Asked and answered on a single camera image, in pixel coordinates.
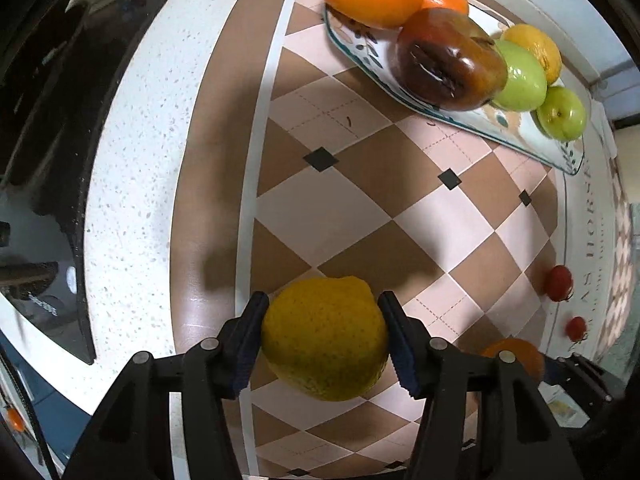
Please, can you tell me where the patterned glass fruit plate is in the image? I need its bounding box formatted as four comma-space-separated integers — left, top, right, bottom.
323, 6, 584, 176

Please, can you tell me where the red cherry tomato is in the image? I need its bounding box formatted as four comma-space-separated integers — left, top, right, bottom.
564, 316, 588, 342
544, 266, 574, 302

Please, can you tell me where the small orange mandarin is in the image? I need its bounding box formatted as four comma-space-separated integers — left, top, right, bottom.
482, 338, 544, 384

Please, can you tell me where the black gas stove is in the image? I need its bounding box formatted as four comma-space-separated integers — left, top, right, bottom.
1, 0, 168, 364

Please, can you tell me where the brown dark apple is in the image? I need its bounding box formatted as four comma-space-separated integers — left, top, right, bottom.
393, 8, 508, 112

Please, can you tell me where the checkered brown pink mat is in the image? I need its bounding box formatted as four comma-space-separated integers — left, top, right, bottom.
170, 0, 634, 360

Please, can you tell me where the green apple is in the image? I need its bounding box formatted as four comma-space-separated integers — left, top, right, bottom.
492, 39, 548, 113
535, 86, 587, 142

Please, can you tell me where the yellow lemon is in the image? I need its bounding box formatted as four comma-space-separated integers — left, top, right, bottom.
262, 276, 388, 402
501, 23, 563, 86

